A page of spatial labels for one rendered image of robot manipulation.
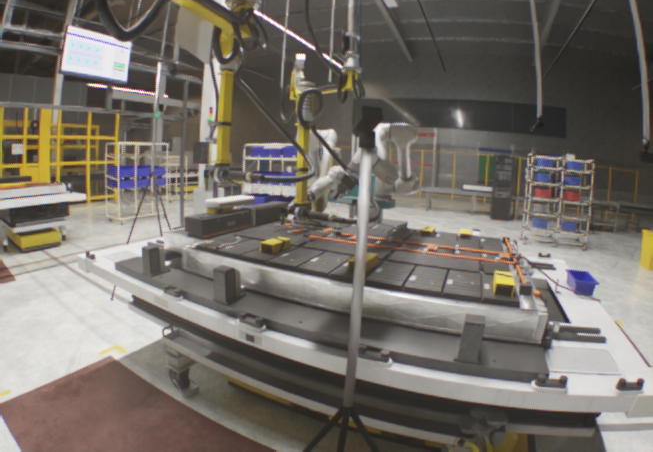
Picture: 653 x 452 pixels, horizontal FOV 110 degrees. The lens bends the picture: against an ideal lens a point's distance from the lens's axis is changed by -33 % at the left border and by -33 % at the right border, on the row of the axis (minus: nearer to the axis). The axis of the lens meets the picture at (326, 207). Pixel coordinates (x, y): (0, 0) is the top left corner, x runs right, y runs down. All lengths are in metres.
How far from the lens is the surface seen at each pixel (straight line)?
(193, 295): 1.44
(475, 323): 1.00
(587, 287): 1.99
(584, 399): 1.14
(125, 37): 0.91
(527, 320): 1.19
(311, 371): 1.66
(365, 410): 1.58
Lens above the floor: 1.42
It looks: 8 degrees down
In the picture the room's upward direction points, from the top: 3 degrees clockwise
